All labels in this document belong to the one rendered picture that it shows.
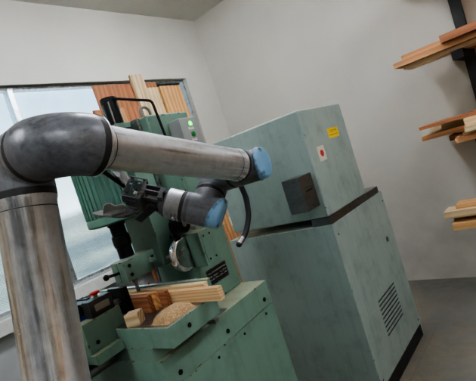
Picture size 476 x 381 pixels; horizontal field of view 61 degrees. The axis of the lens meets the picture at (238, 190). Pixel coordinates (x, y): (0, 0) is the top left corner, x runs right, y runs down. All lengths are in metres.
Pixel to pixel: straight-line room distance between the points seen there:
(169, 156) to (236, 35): 3.06
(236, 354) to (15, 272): 0.86
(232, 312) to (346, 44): 2.39
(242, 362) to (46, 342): 0.83
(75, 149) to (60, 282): 0.25
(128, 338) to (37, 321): 0.52
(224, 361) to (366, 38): 2.52
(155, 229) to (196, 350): 0.42
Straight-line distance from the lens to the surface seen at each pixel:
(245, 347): 1.50
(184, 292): 1.28
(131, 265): 1.40
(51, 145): 0.75
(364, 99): 3.28
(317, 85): 3.43
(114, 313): 1.33
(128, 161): 0.81
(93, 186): 1.35
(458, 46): 2.68
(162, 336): 1.18
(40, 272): 0.81
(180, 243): 1.41
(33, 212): 0.82
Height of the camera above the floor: 1.24
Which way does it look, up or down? 3 degrees down
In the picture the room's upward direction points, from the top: 18 degrees counter-clockwise
